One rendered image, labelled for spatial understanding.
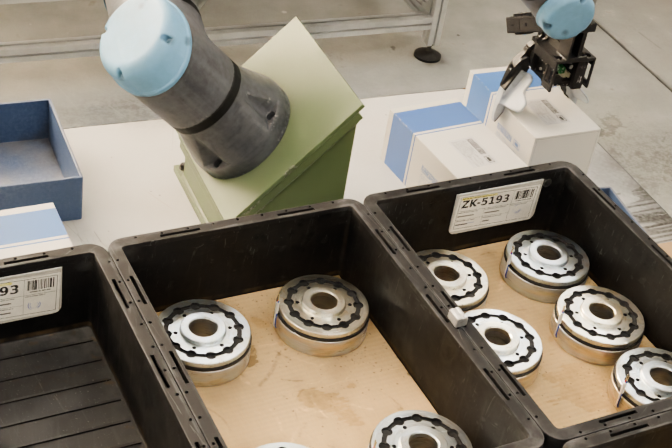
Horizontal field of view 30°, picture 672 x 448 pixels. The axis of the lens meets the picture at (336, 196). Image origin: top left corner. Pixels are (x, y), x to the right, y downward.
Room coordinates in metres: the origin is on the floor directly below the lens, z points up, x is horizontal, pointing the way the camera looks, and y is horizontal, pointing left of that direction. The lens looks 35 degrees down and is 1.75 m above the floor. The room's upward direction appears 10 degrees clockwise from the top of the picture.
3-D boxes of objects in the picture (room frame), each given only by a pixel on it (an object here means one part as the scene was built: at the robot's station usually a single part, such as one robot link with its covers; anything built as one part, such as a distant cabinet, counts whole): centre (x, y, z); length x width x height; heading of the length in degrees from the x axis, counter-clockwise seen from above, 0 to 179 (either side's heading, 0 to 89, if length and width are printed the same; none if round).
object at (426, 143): (1.56, -0.16, 0.74); 0.20 x 0.12 x 0.09; 34
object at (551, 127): (1.71, -0.28, 0.75); 0.20 x 0.12 x 0.09; 30
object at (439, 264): (1.14, -0.14, 0.86); 0.05 x 0.05 x 0.01
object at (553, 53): (1.69, -0.29, 0.90); 0.09 x 0.08 x 0.12; 30
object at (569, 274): (1.22, -0.26, 0.86); 0.10 x 0.10 x 0.01
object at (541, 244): (1.22, -0.26, 0.86); 0.05 x 0.05 x 0.01
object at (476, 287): (1.14, -0.14, 0.86); 0.10 x 0.10 x 0.01
